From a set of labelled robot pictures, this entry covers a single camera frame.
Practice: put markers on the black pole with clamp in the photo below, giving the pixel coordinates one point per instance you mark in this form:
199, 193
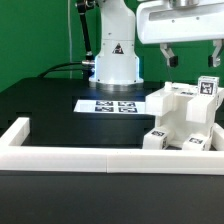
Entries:
82, 7

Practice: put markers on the white chair seat part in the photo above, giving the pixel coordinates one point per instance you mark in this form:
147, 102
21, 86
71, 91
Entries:
183, 129

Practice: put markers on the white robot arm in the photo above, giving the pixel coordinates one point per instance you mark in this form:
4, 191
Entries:
117, 65

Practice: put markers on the white U-shaped frame fence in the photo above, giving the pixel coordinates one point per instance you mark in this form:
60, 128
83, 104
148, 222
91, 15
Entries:
14, 155

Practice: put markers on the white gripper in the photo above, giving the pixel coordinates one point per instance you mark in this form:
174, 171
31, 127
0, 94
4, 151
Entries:
159, 22

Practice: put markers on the white chair back part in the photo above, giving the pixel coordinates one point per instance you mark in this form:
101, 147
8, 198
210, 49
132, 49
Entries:
182, 101

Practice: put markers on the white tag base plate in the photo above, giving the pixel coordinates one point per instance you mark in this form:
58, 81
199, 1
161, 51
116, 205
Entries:
103, 106

